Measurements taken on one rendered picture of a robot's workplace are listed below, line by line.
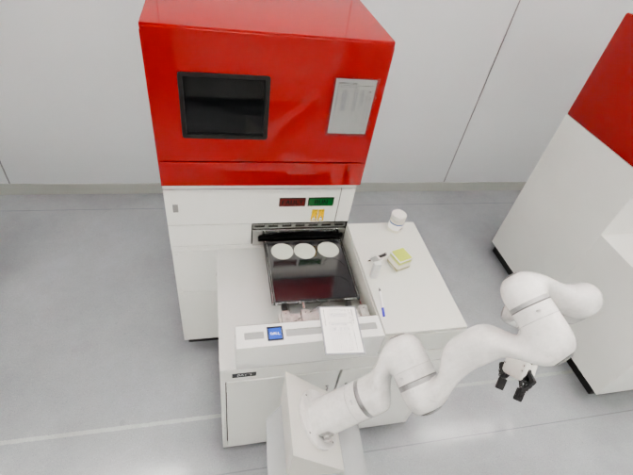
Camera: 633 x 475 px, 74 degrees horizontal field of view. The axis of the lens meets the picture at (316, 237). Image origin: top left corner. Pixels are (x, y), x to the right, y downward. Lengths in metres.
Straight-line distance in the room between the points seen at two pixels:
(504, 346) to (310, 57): 1.04
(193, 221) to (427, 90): 2.27
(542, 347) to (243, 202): 1.25
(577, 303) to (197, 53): 1.27
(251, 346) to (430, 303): 0.74
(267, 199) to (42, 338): 1.65
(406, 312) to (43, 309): 2.19
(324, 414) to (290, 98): 1.05
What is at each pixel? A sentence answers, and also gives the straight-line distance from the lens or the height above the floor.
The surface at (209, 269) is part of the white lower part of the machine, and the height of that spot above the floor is 0.68.
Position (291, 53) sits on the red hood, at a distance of 1.49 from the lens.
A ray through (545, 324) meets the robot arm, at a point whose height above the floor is 1.53.
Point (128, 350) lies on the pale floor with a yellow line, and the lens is 2.74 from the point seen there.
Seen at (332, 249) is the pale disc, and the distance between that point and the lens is 1.97.
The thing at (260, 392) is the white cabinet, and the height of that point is 0.62.
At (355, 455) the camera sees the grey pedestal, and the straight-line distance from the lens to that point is 1.57.
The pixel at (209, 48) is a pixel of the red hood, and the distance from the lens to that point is 1.47.
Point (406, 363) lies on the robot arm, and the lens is 1.28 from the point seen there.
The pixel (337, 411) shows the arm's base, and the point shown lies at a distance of 1.38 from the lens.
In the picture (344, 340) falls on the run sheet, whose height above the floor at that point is 0.97.
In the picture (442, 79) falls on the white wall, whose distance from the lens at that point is 3.58.
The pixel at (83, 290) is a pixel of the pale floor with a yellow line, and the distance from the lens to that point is 3.08.
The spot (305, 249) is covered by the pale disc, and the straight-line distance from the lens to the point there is 1.94.
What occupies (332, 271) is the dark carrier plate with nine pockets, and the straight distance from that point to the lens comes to 1.87.
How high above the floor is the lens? 2.27
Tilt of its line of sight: 43 degrees down
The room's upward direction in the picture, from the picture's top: 11 degrees clockwise
